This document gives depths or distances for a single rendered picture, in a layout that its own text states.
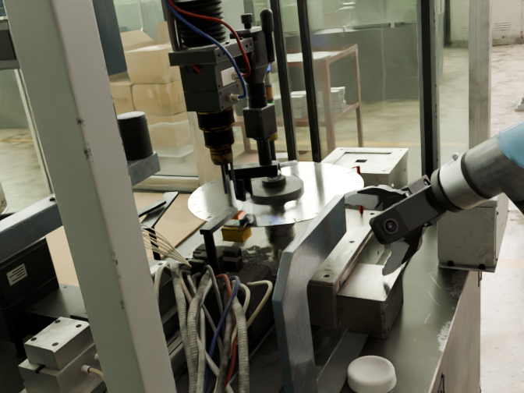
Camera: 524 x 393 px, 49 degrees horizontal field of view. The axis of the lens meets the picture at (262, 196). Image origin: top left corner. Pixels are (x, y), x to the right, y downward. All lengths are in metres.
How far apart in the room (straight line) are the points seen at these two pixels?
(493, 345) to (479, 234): 1.17
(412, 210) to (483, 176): 0.12
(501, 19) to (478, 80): 7.99
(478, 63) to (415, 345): 0.67
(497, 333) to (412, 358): 1.42
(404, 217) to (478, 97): 0.58
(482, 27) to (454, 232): 0.46
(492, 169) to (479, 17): 0.60
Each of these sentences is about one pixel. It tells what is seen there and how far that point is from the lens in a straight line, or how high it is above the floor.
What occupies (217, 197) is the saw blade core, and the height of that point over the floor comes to 0.95.
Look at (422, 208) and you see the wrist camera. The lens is 0.89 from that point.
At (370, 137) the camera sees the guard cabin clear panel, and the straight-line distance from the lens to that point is 1.49.
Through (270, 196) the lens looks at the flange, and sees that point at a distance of 1.04.
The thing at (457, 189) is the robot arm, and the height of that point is 1.01.
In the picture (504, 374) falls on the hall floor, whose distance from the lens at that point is 2.17.
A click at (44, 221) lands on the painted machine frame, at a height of 1.03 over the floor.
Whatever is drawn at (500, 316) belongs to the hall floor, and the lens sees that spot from 2.45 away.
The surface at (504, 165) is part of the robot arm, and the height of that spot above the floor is 1.06.
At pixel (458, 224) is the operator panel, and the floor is 0.84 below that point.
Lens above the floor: 1.32
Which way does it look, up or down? 20 degrees down
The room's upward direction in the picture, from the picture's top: 8 degrees counter-clockwise
